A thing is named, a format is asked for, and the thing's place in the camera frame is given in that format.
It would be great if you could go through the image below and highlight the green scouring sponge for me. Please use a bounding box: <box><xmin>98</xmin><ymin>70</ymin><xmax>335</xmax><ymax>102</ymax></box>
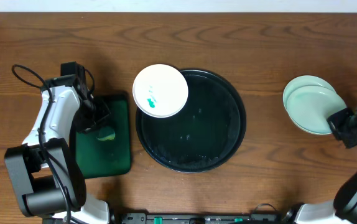
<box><xmin>97</xmin><ymin>126</ymin><xmax>116</xmax><ymax>141</ymax></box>

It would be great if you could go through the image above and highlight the pale green plate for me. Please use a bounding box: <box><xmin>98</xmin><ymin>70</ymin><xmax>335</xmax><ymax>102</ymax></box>
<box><xmin>285</xmin><ymin>86</ymin><xmax>347</xmax><ymax>135</ymax></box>
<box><xmin>282</xmin><ymin>75</ymin><xmax>336</xmax><ymax>108</ymax></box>

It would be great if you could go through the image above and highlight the pale green plate front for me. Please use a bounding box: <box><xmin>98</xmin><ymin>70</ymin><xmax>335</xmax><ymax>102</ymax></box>
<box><xmin>282</xmin><ymin>75</ymin><xmax>336</xmax><ymax>108</ymax></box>

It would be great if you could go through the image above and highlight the white plate with green smear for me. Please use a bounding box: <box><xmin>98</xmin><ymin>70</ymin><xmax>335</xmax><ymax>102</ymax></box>
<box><xmin>132</xmin><ymin>64</ymin><xmax>188</xmax><ymax>118</ymax></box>

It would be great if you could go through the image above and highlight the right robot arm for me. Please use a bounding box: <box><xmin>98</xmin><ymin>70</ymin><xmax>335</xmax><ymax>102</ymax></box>
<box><xmin>284</xmin><ymin>93</ymin><xmax>357</xmax><ymax>223</ymax></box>

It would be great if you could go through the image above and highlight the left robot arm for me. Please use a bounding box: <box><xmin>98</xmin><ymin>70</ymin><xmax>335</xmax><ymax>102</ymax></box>
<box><xmin>4</xmin><ymin>62</ymin><xmax>111</xmax><ymax>223</ymax></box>

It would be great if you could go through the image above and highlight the black rectangular water tray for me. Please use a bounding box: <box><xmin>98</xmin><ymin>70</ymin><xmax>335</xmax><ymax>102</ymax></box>
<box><xmin>70</xmin><ymin>93</ymin><xmax>131</xmax><ymax>179</ymax></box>

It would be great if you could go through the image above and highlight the black round tray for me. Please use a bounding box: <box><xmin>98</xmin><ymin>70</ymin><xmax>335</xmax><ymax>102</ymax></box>
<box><xmin>136</xmin><ymin>69</ymin><xmax>246</xmax><ymax>173</ymax></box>

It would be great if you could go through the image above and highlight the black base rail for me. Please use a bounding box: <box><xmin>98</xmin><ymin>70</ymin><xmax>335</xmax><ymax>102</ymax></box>
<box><xmin>119</xmin><ymin>212</ymin><xmax>294</xmax><ymax>224</ymax></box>

